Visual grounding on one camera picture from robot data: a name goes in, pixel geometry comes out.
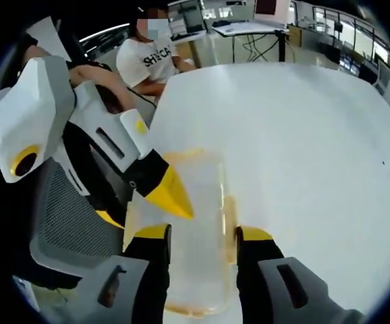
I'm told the white framed monitor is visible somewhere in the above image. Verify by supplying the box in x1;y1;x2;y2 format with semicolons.
254;0;292;30

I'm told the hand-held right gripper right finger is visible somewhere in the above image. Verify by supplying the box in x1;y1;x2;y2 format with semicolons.
235;225;365;324

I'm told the clear plastic container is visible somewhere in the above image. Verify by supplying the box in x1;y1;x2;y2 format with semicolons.
127;153;236;313

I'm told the person's left hand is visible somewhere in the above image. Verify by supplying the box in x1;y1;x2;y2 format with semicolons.
67;63;133;115

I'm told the black cable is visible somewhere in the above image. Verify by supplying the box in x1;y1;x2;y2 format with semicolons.
127;86;158;109

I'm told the white background desk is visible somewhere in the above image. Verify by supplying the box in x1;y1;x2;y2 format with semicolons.
211;24;290;63

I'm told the grey mesh office chair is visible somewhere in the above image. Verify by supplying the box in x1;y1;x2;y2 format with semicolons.
28;158;130;290

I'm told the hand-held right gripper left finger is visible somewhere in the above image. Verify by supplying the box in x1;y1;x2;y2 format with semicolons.
79;223;173;324

